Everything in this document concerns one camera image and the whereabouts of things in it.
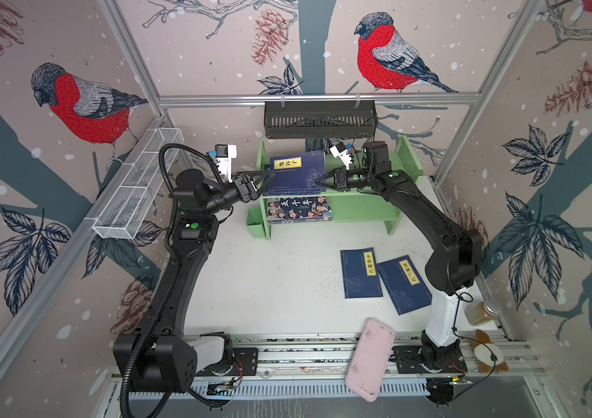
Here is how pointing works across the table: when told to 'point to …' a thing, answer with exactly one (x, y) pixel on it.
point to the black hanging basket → (320, 119)
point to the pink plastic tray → (370, 359)
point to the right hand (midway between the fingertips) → (316, 185)
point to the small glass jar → (478, 313)
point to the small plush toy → (483, 356)
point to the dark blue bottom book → (296, 174)
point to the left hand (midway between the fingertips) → (268, 175)
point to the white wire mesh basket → (124, 212)
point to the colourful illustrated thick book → (299, 209)
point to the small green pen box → (254, 222)
